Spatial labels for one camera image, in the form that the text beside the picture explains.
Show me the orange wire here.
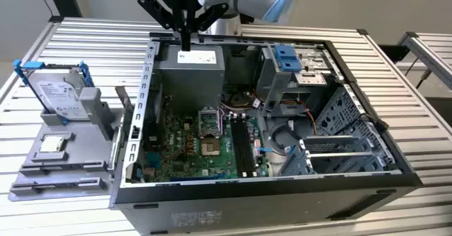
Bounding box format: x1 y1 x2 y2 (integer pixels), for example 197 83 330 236
304 108 318 137

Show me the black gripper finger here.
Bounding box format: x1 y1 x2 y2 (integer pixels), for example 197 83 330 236
137 0 186 52
185 4 230 52

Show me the CPU socket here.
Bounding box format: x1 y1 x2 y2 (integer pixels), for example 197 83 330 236
200 138 228 158

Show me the black RAM slot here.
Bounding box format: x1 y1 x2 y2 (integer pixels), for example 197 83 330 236
238 115 254 178
233 115 250 178
242 115 258 178
230 115 246 178

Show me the blue plastic drive latch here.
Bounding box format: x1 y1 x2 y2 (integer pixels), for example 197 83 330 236
272 45 301 73

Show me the silver CPU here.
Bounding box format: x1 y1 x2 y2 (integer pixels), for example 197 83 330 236
38 135 66 152

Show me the black open PC case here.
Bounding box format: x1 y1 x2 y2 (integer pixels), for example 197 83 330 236
108 32 424 236

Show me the metal slat side table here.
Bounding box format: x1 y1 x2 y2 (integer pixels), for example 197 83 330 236
397 31 452 88

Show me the grey parts rack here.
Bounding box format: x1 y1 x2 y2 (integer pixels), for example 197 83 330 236
6 86 124 202

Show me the hard disk in blue carrier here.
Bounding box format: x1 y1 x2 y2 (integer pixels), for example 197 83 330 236
12 58 96 127

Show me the grey metal drive cage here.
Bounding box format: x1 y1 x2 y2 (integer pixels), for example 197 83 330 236
256 44 338 116

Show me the grey power supply unit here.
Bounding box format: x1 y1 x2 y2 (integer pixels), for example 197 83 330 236
153 45 226 110

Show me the grey perforated disk bay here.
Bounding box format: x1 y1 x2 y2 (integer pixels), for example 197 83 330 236
277 134 401 177

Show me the blue expansion slot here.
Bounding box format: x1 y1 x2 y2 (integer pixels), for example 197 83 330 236
169 175 229 182

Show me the green motherboard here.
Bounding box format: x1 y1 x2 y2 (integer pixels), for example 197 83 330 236
140 111 270 183

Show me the metal socket cover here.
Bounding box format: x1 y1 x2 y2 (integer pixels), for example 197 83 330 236
197 108 222 139

